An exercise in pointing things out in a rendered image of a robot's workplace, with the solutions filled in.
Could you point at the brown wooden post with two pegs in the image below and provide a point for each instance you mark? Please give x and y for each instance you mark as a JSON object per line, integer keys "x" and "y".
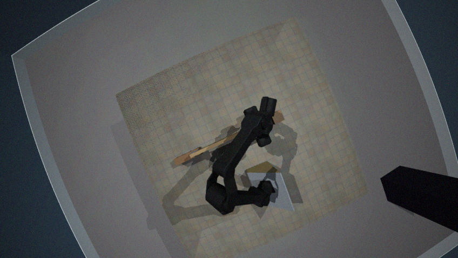
{"x": 278, "y": 117}

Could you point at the long wooden rail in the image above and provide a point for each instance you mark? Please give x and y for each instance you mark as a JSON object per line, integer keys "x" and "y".
{"x": 213, "y": 145}

